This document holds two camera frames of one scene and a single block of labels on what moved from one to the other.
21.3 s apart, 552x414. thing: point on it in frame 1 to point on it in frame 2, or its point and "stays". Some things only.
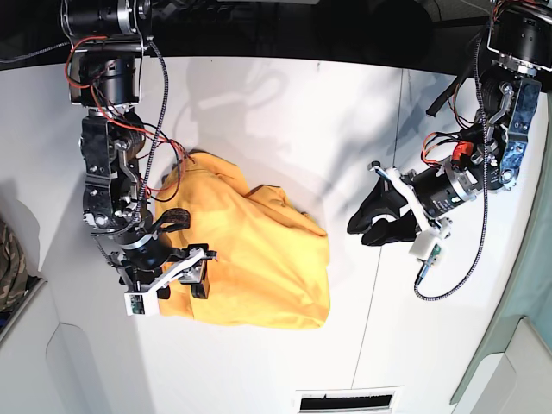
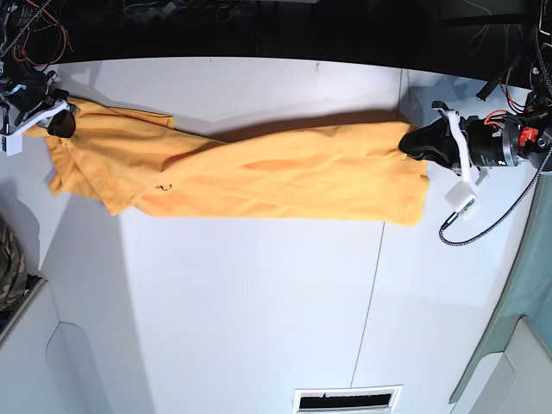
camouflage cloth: (13, 269) stays
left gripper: (147, 262) to (24, 97)
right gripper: (435, 191) to (485, 142)
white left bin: (45, 365) stays
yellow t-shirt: (272, 269) to (139, 163)
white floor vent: (349, 399) stays
